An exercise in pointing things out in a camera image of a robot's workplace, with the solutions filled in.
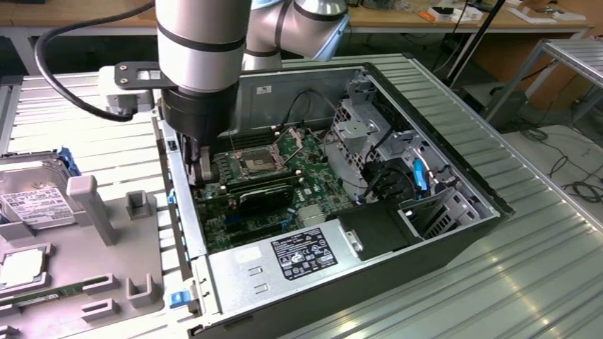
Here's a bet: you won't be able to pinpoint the blue case latch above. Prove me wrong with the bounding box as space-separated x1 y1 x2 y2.
167 291 191 309

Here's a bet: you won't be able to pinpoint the wooden desk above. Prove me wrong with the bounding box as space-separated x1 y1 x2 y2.
0 0 158 29
348 5 589 35

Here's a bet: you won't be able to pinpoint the open black PC case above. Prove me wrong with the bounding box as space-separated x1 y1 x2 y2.
149 52 517 339

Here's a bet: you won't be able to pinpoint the silver power supply unit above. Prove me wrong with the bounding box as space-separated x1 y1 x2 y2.
203 218 366 316

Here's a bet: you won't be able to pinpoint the grey parts rack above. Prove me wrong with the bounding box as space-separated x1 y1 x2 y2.
0 151 165 339

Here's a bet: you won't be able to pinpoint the perforated metal drive cage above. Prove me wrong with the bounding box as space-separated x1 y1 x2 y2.
326 77 422 202

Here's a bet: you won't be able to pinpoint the aluminium frame table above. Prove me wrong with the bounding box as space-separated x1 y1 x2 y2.
484 37 603 124

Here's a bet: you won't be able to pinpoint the silver chipset heat sink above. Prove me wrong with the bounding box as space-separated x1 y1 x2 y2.
298 206 325 224

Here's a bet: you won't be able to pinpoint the green RAM stick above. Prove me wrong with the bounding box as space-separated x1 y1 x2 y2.
0 282 90 307
219 174 302 191

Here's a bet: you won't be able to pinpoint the CPU socket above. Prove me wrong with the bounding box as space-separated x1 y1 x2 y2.
234 146 284 174

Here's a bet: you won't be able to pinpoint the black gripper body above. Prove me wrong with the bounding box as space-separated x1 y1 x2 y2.
158 84 237 146

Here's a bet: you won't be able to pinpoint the silver hard disk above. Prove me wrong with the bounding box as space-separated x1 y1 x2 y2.
0 151 78 230

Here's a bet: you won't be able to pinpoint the thick black camera cable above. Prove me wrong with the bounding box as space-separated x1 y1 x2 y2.
34 1 157 123

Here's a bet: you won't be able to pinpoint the black looped wire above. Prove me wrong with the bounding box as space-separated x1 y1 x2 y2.
280 90 336 129

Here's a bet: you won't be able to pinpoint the silver CPU chip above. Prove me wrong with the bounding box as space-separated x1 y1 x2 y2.
0 251 50 287

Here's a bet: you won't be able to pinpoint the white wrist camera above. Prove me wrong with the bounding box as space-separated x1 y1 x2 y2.
97 61 163 116

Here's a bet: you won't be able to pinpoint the blue disk bracket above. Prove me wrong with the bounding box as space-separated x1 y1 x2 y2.
55 146 83 177

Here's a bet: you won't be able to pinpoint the blue drive latch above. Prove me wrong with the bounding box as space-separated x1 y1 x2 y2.
412 158 428 190

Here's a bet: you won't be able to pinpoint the green motherboard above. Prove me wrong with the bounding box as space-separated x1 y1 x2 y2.
194 129 364 249

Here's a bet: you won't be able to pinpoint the black slanted pole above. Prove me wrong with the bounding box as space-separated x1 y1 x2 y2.
444 0 508 81

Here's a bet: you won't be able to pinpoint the black floor cables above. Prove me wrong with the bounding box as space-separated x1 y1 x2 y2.
526 126 603 205

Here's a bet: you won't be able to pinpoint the flat white box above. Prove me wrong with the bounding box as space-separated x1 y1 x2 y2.
505 3 560 24

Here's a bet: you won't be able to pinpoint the metal socket cover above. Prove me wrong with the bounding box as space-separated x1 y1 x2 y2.
271 126 308 167

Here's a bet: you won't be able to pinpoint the graphics card with black cooler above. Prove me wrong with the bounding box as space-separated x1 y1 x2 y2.
197 184 296 217

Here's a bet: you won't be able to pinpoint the black box under desk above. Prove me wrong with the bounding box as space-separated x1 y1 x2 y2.
458 83 528 123

